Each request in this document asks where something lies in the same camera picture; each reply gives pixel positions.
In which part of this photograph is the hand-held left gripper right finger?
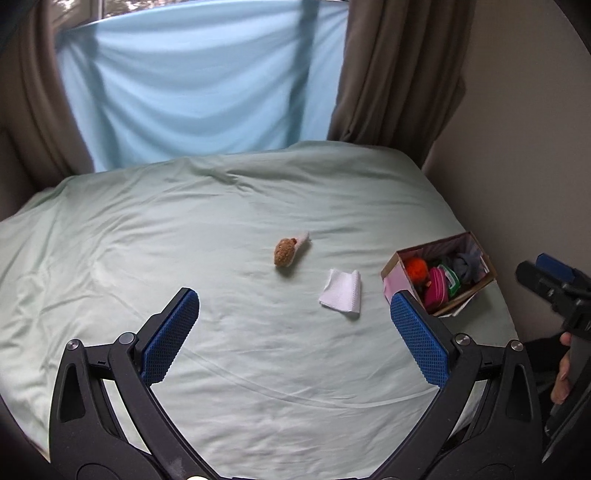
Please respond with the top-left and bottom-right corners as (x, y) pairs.
(383, 290), (543, 476)

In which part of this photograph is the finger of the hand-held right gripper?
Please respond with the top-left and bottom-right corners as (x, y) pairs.
(536, 253), (577, 284)
(516, 260), (561, 303)

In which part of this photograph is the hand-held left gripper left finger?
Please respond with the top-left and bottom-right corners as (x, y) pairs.
(48, 287), (204, 467)

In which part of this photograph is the pink pouch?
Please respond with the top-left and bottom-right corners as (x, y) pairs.
(424, 267), (450, 309)

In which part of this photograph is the blue-grey sock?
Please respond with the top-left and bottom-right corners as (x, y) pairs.
(451, 251), (483, 282)

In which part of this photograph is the green wipes packet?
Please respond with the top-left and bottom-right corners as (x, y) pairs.
(436, 263), (462, 296)

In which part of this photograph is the cardboard box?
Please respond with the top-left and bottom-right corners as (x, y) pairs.
(381, 231), (499, 318)

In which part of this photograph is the orange plush toy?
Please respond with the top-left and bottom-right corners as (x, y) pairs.
(405, 257), (431, 283)

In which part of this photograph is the white paper towel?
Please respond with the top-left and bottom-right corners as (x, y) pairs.
(318, 268), (362, 319)

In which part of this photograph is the brown plush toy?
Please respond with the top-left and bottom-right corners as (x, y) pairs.
(273, 231), (311, 267)

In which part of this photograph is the person's right hand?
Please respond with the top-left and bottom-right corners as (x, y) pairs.
(550, 332), (575, 405)

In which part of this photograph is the bed with pale green sheet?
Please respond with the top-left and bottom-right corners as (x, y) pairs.
(0, 140), (518, 480)

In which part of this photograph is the brown curtain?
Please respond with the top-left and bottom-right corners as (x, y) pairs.
(327, 0), (476, 167)
(0, 0), (95, 195)

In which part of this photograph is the light blue hanging cloth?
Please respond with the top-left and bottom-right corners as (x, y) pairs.
(55, 0), (349, 174)

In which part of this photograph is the window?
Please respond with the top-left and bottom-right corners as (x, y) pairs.
(46, 0), (158, 28)

